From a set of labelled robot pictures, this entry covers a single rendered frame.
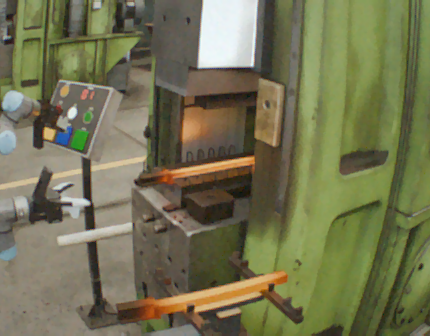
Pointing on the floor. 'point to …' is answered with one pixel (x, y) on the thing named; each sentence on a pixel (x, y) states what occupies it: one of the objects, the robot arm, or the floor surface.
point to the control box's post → (90, 228)
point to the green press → (67, 45)
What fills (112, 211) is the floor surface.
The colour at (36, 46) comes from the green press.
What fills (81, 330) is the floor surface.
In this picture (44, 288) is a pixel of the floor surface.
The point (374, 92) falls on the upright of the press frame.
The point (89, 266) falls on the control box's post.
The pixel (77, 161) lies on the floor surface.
